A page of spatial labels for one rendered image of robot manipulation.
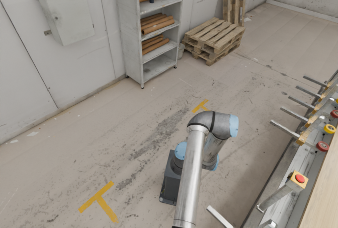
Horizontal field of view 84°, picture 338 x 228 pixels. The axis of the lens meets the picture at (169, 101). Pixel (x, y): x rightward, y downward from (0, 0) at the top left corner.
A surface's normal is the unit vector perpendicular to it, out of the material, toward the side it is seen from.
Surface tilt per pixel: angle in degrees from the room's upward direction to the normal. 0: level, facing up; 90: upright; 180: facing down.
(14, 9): 90
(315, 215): 0
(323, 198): 0
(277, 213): 0
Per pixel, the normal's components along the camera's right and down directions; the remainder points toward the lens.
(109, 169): 0.05, -0.70
